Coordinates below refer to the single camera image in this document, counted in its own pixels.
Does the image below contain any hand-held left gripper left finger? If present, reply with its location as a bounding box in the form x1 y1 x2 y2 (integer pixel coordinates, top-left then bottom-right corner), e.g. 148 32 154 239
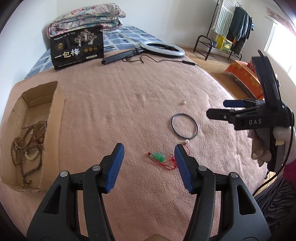
26 143 125 241

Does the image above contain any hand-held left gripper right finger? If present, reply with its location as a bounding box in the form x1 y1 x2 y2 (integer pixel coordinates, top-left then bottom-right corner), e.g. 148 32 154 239
174 144 271 241

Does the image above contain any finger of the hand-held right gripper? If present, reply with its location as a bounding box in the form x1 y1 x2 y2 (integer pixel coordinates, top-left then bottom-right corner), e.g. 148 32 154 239
206 108 241 121
224 98 265 109

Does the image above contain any green jade pendant red string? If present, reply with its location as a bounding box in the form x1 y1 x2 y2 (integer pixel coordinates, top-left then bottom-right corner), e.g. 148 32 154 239
147 143 190 171

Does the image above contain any cardboard box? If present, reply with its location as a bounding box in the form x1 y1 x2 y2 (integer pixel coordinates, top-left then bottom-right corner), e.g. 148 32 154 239
0 81 66 193

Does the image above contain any white bead bracelet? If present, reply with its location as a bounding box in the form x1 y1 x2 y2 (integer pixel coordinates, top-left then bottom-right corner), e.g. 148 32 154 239
25 149 40 161

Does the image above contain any brown wooden bead necklace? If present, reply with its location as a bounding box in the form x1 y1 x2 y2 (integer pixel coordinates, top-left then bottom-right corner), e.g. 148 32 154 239
10 124 48 189

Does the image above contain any person's right forearm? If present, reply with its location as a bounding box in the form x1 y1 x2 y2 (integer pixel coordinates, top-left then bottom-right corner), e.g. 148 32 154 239
283 160 296 183

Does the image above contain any person's right hand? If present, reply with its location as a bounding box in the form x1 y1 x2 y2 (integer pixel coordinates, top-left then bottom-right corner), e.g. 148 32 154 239
247 126 293 167

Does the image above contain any orange patterned cushion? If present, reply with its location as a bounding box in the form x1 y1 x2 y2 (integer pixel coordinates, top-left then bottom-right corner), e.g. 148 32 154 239
224 60 266 100

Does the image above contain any thin blue bangle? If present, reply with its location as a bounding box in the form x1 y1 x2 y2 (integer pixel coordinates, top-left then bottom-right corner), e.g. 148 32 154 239
171 113 199 139

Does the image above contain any bright window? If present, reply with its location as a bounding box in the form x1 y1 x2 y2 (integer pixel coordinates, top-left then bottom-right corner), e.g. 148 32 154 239
264 22 296 79

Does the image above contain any yellow carton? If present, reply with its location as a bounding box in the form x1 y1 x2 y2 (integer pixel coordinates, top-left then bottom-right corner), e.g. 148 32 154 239
215 35 233 51

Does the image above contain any pink blanket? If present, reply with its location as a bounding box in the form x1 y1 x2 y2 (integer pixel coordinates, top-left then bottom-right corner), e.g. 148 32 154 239
0 52 269 241

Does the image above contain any black hanging garment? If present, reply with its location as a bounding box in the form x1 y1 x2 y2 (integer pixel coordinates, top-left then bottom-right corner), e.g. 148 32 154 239
245 15 253 41

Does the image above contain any blue denim hanging garment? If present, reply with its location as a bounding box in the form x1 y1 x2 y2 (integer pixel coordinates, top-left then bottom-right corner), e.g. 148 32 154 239
240 11 250 40

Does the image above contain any black metal clothes rack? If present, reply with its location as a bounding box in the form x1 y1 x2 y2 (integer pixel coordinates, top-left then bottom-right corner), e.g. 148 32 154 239
193 0 255 62

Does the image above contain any dark green hanging garment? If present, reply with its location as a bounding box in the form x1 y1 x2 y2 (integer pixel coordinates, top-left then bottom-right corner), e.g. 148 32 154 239
228 6 245 49

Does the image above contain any patterned window valance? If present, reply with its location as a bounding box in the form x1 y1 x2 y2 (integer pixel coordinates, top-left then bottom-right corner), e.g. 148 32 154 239
266 6 296 35

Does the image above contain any striped towel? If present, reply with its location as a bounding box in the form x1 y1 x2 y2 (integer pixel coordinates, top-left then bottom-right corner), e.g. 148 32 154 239
213 0 236 35

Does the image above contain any person's striped clothing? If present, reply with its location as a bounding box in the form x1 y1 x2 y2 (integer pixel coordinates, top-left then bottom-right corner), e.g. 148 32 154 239
253 176 296 241

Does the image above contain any black folded tripod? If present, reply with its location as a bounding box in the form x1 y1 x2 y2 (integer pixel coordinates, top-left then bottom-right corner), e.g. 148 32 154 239
101 47 145 66

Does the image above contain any black printed bag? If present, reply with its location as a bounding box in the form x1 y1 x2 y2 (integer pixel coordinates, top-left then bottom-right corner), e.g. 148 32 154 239
50 25 104 70

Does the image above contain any blue patterned bedsheet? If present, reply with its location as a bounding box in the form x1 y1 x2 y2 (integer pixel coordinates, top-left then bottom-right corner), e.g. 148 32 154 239
24 25 167 79

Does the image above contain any folded floral quilt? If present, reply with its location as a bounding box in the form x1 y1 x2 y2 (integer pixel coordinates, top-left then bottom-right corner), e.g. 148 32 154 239
47 3 127 39

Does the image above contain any black cable with inline remote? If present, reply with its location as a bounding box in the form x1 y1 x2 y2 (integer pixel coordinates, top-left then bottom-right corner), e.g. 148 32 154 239
121 52 201 68

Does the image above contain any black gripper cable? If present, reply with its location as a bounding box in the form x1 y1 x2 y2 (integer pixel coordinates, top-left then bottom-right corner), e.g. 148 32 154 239
253 128 296 195

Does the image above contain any white ring light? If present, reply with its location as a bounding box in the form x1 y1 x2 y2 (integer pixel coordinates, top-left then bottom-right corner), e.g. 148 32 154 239
140 41 186 57

